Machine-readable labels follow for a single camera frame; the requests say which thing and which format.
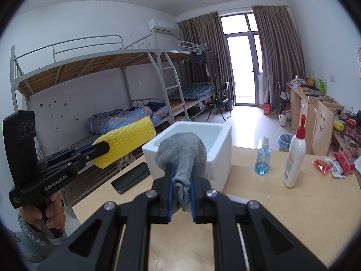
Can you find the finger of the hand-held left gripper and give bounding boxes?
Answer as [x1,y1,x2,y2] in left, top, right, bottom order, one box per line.
[36,145,96,163]
[72,140,110,166]

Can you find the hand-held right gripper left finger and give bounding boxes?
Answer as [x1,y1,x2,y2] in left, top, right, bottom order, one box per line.
[37,162,174,271]

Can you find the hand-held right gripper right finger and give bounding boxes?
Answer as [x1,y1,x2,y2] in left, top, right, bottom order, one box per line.
[190,172,329,271]

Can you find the yellow foam net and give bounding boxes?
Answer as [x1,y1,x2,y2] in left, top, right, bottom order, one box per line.
[93,116,156,169]

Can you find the grey sock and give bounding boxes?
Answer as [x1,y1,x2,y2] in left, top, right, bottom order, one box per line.
[156,133,211,214]

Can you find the white foam box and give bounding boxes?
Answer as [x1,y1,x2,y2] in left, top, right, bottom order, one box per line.
[142,121,232,194]

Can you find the person's left forearm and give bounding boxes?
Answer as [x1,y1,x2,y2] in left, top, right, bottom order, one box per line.
[15,210,69,264]

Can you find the person's left hand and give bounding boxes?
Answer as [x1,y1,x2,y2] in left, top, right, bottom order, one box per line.
[18,190,67,232]

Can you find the blue orange checked quilt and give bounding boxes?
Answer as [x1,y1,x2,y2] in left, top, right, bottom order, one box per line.
[87,106,154,135]

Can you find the black smartphone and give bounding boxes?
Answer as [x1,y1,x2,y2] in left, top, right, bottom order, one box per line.
[111,163,151,195]

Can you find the blue spray bottle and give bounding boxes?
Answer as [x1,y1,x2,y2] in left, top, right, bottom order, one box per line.
[254,135,272,176]

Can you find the grey metal bunk bed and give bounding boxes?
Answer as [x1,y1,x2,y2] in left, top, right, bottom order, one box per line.
[11,35,187,204]
[158,40,218,120]

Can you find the grey metal bed ladder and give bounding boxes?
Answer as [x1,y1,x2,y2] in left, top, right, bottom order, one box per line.
[164,51,190,122]

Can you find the black folding chair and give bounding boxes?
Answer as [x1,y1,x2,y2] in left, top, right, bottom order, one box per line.
[272,81,291,111]
[207,82,232,122]

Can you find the blue checked mattress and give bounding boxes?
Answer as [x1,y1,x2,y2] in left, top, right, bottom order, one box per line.
[169,82,215,101]

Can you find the white lotion bottle red cap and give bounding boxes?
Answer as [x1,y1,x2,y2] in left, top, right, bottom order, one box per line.
[283,114,307,188]

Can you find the blue waste bin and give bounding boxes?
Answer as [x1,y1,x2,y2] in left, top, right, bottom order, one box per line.
[278,134,294,152]

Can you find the white thermos flask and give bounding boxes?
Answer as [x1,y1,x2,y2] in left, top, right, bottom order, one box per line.
[279,110,291,127]

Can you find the red yellow snack packet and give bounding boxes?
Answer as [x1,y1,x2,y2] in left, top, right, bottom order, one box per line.
[312,159,335,174]

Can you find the brown curtain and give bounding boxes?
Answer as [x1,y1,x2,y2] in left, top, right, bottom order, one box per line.
[252,5,306,108]
[178,12,236,103]

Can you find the hanging dark clothes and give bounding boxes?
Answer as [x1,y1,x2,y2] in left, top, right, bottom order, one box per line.
[190,44,208,66]

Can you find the white air conditioner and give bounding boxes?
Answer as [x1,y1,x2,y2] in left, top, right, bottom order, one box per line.
[148,19,175,32]

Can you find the wooden desk with drawers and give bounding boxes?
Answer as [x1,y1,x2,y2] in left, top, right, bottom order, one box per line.
[285,81,345,136]

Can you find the glass balcony door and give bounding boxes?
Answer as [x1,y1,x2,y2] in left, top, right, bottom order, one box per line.
[220,13,265,107]

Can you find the wooden chair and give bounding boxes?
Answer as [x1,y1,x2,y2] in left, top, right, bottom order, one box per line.
[306,101,335,156]

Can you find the desk with patterned cloth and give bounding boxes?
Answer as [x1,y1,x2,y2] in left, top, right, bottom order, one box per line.
[331,112,361,159]

